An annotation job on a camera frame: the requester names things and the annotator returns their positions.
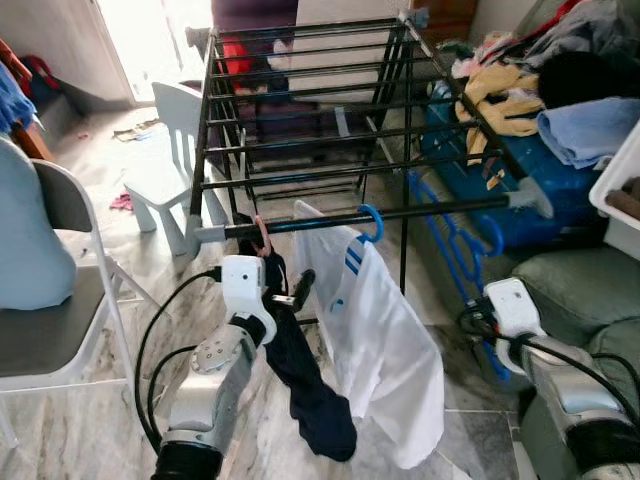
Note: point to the blue plastic hanger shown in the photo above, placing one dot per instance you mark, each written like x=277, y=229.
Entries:
x=440, y=235
x=380, y=225
x=470, y=290

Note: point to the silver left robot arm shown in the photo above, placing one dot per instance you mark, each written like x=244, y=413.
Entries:
x=215, y=390

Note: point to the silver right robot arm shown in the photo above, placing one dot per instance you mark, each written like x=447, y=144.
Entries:
x=575, y=400

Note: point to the pink hanger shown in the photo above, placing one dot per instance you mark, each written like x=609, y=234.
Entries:
x=263, y=235

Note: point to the white shirt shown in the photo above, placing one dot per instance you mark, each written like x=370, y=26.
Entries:
x=380, y=340

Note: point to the green sofa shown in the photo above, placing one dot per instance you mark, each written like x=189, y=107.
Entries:
x=570, y=290

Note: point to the navy garment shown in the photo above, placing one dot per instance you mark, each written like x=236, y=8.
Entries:
x=310, y=400

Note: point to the black clothes drying rack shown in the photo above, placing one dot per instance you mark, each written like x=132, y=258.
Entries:
x=440, y=210

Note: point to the blue storage box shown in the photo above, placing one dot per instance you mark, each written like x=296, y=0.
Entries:
x=540, y=205

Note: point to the white child chair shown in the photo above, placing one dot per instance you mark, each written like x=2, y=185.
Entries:
x=165, y=170

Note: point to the small pink cloth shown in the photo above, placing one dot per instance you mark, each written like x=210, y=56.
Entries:
x=120, y=202

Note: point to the brown clothes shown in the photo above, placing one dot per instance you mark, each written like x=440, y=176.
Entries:
x=625, y=200

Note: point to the white plastic bin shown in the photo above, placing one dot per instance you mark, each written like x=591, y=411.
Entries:
x=612, y=165

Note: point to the light blue towel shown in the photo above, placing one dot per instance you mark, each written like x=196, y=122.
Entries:
x=590, y=130

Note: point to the yellow garment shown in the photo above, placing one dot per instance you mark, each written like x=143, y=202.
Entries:
x=500, y=95

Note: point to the grey folding chair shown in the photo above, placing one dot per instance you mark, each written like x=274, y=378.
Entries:
x=40, y=340

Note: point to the red garment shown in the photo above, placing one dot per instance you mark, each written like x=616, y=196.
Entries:
x=235, y=55

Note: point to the light blue chair cushion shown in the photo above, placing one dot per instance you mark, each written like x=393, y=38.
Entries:
x=30, y=230

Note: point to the black garment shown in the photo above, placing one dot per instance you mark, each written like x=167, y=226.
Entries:
x=585, y=80

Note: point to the grey garment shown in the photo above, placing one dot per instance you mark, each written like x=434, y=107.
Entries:
x=580, y=25

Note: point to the blue hanging garment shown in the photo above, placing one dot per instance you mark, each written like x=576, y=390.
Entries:
x=12, y=100

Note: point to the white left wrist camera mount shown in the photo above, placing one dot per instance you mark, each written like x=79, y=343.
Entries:
x=243, y=285

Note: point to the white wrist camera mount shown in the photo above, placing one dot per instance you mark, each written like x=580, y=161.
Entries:
x=243, y=285
x=515, y=308

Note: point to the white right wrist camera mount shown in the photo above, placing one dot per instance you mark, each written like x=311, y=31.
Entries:
x=515, y=308

